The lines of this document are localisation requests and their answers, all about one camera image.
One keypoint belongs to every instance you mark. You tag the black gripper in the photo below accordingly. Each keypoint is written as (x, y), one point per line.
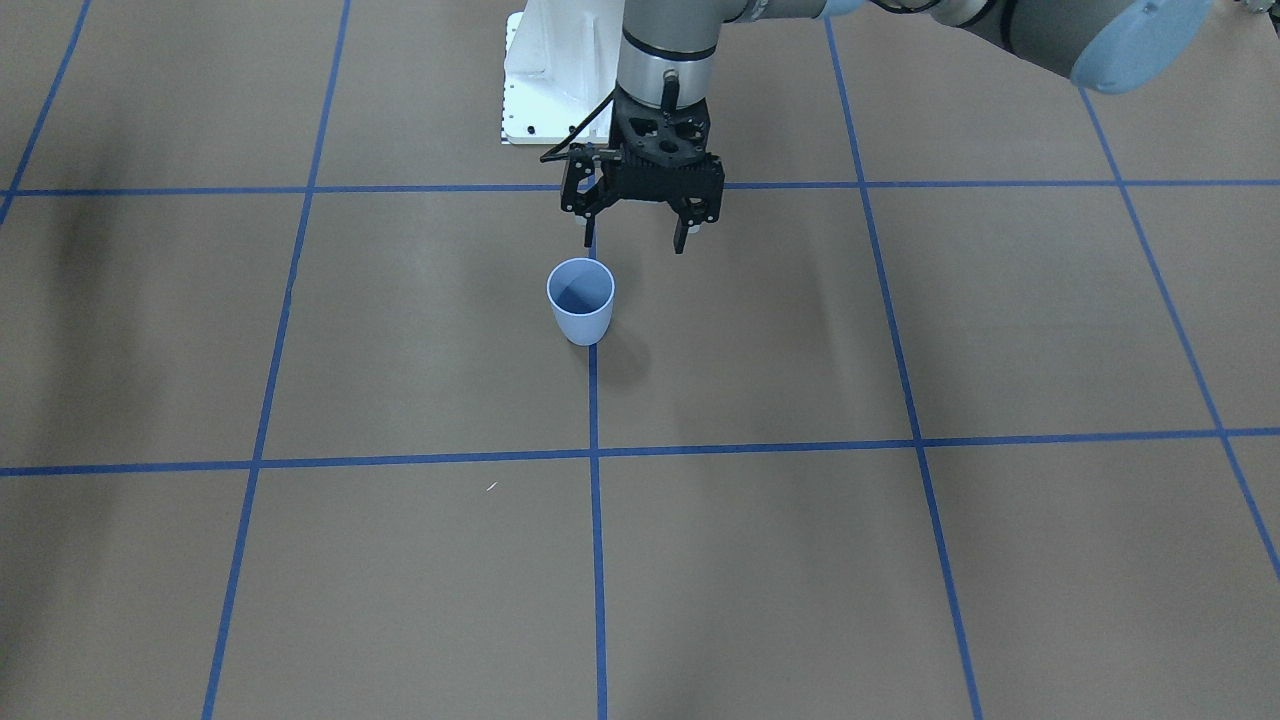
(579, 189)

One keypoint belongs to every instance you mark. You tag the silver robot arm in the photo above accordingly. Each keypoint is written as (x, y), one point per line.
(667, 48)

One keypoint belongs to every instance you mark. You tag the light blue plastic cup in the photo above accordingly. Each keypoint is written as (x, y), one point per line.
(581, 294)

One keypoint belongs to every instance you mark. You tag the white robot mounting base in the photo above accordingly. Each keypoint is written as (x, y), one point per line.
(561, 62)

